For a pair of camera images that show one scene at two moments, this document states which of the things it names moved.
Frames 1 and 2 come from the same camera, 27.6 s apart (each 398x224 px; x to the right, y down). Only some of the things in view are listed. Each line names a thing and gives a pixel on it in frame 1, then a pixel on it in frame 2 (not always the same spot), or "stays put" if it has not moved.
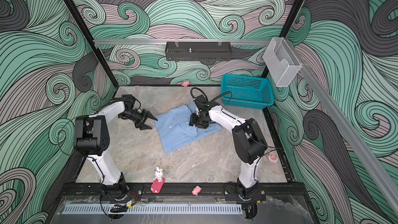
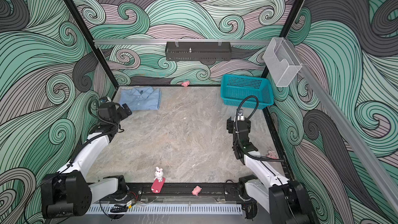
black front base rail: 186,190 stays put
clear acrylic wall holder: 281,61 stays put
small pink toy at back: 185,84 stays put
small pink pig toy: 196,191 stays put
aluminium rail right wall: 349,133 stays put
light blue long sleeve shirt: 174,129 to 141,98
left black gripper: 145,116 to 120,110
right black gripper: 193,121 to 231,125
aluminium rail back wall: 180,41 stays put
